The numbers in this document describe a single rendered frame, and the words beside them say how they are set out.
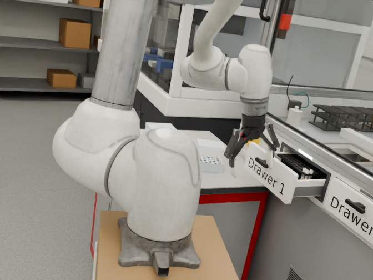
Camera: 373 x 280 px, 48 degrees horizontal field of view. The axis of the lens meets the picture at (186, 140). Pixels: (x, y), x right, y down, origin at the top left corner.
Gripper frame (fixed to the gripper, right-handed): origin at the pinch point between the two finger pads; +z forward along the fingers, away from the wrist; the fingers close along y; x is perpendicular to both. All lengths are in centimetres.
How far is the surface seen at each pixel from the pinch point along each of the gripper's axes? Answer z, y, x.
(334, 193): 6.0, 21.4, -16.9
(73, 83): 67, -17, 379
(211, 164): 10.1, -3.2, 25.9
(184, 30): -33, 10, 83
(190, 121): 15, 12, 85
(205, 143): 14, 6, 52
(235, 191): 16.5, 1.1, 13.0
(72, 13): -6, -2, 423
